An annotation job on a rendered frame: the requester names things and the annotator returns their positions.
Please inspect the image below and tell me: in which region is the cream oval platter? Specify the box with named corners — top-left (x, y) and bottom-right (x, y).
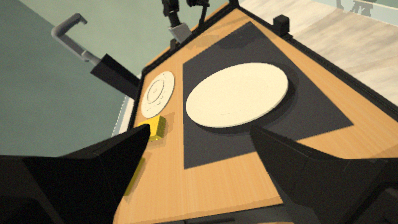
top-left (142, 71), bottom-right (175, 118)

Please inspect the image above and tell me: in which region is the cream round platter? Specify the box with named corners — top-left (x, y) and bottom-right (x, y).
top-left (186, 63), bottom-right (288, 127)

